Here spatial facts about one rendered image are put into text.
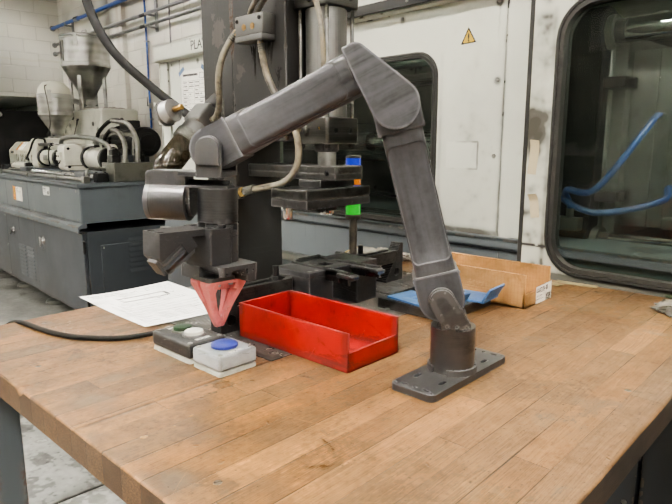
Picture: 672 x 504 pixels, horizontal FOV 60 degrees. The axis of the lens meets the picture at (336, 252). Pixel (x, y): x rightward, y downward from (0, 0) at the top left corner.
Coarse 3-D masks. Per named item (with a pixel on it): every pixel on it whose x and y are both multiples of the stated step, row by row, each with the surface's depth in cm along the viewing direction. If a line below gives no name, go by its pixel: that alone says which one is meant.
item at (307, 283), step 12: (324, 276) 113; (360, 276) 121; (300, 288) 112; (312, 288) 111; (324, 288) 114; (336, 288) 125; (348, 288) 122; (360, 288) 122; (372, 288) 125; (348, 300) 123; (360, 300) 122
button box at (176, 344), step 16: (16, 320) 108; (64, 336) 99; (80, 336) 98; (96, 336) 98; (112, 336) 98; (128, 336) 98; (144, 336) 99; (160, 336) 92; (176, 336) 91; (192, 336) 90; (208, 336) 91; (224, 336) 92; (176, 352) 90; (192, 352) 88
